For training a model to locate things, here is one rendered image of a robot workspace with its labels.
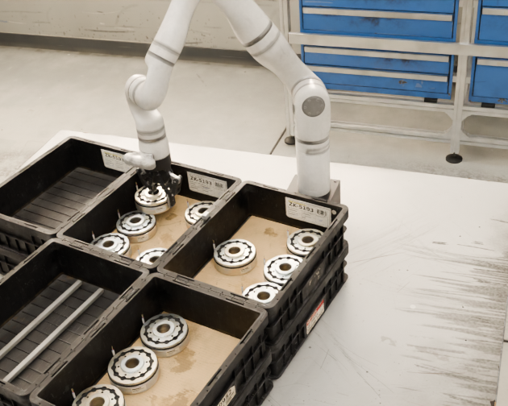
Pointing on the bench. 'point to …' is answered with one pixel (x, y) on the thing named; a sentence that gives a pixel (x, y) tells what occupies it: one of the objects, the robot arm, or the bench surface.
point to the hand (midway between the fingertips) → (163, 198)
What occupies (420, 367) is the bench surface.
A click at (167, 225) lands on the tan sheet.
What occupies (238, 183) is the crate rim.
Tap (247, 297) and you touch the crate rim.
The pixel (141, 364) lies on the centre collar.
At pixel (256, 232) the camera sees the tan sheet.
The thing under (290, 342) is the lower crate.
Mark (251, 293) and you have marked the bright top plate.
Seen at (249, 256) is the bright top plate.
